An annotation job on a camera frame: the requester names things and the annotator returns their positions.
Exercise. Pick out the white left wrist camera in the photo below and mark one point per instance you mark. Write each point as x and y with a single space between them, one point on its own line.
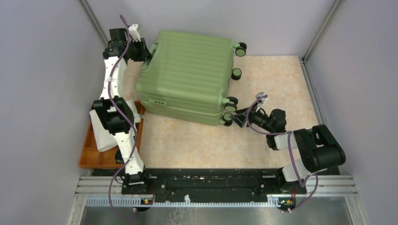
134 33

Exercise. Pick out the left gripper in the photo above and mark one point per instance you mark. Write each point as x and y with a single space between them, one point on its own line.
145 55

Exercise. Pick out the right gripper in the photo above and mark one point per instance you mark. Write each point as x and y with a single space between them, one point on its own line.
240 117

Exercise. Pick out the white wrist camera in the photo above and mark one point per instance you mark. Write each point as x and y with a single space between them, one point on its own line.
134 33
261 98

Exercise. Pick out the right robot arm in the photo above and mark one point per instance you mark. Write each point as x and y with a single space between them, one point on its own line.
318 148

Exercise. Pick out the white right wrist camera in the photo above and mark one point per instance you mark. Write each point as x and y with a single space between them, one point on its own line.
261 98

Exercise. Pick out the white fluffy towel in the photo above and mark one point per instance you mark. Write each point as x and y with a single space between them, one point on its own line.
103 138

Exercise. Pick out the green suitcase blue lining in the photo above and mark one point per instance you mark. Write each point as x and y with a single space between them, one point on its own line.
188 75

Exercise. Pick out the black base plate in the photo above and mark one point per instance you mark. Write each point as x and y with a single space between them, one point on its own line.
215 185

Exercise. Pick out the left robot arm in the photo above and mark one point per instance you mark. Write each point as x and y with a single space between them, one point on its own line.
113 111

